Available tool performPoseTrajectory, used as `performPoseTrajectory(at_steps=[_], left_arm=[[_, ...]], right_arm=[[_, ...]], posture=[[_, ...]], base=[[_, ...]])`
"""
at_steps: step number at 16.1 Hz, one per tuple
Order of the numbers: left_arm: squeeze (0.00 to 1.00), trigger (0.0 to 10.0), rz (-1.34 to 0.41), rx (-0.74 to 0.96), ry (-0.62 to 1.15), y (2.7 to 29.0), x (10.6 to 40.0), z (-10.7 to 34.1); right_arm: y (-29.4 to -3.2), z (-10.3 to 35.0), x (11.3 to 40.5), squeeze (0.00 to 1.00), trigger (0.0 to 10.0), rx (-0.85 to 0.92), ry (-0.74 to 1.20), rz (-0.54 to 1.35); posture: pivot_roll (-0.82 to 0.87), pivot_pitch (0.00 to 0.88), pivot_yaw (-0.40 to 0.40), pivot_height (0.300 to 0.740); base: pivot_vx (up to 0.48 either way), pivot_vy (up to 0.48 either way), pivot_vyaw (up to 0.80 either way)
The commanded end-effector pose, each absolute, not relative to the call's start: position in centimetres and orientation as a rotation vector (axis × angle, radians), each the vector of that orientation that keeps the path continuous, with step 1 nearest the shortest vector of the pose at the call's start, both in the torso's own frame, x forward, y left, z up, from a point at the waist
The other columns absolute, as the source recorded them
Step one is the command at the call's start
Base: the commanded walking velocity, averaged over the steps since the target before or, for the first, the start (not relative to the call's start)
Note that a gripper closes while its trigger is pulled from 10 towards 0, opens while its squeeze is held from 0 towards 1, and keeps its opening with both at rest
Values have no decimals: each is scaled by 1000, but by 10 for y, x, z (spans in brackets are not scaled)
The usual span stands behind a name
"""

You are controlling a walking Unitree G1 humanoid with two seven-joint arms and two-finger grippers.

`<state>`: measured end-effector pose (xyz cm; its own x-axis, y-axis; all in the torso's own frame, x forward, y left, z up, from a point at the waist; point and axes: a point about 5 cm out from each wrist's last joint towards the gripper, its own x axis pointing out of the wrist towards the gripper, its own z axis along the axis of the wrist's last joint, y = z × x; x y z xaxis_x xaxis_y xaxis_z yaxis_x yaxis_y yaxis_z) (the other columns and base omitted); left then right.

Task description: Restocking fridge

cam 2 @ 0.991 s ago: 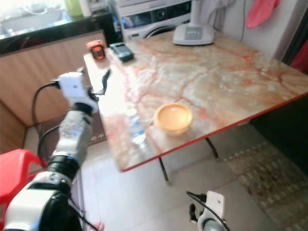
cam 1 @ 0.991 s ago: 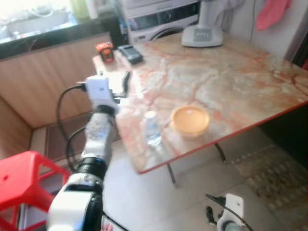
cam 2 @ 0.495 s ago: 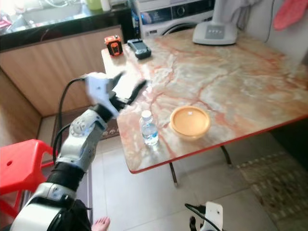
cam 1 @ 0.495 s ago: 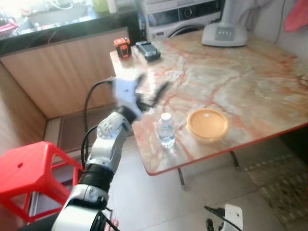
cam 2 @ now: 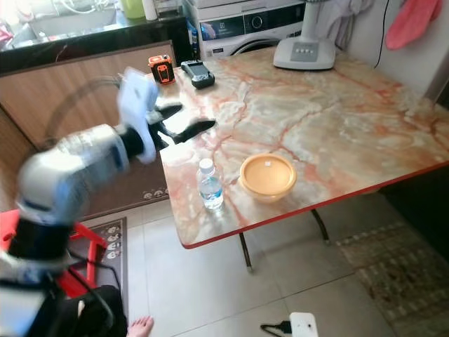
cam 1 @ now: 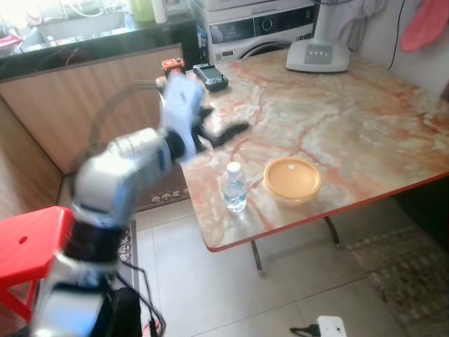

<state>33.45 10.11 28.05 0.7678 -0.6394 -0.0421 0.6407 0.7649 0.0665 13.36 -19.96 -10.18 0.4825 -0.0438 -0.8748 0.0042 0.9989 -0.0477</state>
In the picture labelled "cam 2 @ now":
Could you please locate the black handheld device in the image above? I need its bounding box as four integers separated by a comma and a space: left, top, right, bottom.
180, 60, 216, 90

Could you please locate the wooden counter cabinet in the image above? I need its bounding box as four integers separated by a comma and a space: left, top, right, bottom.
0, 14, 194, 152

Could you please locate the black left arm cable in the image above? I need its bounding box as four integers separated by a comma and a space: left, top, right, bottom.
42, 76, 123, 145

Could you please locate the person's leg in black trousers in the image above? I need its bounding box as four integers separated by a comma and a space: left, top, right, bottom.
52, 284, 129, 337

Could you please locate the steel kitchen sink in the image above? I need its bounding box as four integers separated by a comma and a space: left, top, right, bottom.
22, 6, 119, 41

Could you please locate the person's bare foot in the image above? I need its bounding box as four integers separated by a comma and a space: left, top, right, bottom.
127, 315, 156, 337

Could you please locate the orange and black device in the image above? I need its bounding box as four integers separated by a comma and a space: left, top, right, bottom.
149, 54, 176, 86

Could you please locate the red plastic stool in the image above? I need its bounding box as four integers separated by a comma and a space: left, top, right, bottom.
0, 209, 108, 299

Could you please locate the grey white fan base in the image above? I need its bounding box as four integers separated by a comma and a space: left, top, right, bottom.
273, 0, 337, 71

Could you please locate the brown patterned rug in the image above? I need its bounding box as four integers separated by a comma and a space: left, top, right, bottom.
335, 222, 449, 334

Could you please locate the orange lidded plastic bowl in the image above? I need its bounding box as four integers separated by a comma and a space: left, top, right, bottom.
239, 153, 297, 204

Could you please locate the white plastic bottle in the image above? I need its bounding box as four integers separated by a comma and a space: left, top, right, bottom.
142, 0, 158, 21

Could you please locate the dark patterned door mat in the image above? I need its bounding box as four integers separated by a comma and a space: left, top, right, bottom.
97, 186, 170, 299

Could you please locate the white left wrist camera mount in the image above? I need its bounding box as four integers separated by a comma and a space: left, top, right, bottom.
118, 68, 163, 166

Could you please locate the metal table leg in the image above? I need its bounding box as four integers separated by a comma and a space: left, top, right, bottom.
238, 233, 254, 273
311, 209, 330, 245

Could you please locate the grey hanging cloth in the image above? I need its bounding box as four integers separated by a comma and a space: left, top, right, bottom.
319, 0, 374, 48

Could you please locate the white washing machine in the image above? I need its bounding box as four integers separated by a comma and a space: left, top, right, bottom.
186, 0, 311, 61

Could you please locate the red hanging cloth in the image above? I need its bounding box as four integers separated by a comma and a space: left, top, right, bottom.
386, 0, 444, 51

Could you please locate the clear plastic water bottle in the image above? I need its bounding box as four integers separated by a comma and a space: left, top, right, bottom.
196, 158, 225, 211

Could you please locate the green plastic cup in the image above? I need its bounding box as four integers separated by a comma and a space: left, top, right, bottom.
119, 0, 146, 20

